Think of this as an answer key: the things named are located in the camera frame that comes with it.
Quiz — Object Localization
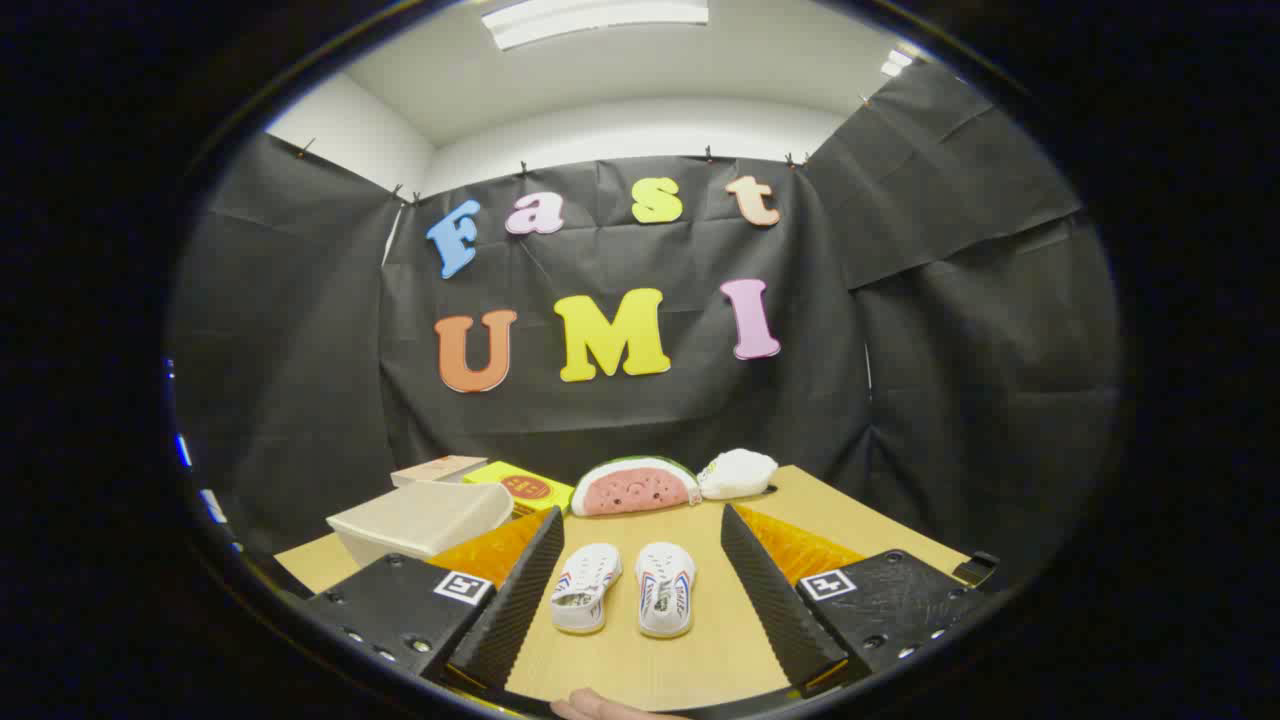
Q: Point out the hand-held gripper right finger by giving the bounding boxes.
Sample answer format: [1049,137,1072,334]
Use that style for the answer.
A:
[720,503,986,693]

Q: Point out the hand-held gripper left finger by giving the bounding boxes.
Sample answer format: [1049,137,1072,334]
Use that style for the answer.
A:
[300,505,566,693]

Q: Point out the white canvas shoe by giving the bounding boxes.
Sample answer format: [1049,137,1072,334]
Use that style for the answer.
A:
[549,542,623,635]
[635,541,698,639]

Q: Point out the beige fabric storage box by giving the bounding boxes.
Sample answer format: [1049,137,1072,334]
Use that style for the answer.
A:
[327,480,514,568]

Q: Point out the yellow book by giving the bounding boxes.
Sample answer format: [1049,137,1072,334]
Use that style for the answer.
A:
[462,460,575,518]

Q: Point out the white plush toy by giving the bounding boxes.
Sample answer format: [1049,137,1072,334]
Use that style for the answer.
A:
[697,448,779,501]

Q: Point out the beige book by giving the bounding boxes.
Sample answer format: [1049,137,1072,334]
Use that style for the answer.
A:
[390,455,488,489]

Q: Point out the watermelon slice plush toy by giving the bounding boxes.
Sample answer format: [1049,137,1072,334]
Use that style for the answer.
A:
[570,456,703,518]

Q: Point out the long ceiling light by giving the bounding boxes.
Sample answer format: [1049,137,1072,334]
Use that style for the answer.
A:
[480,0,711,51]

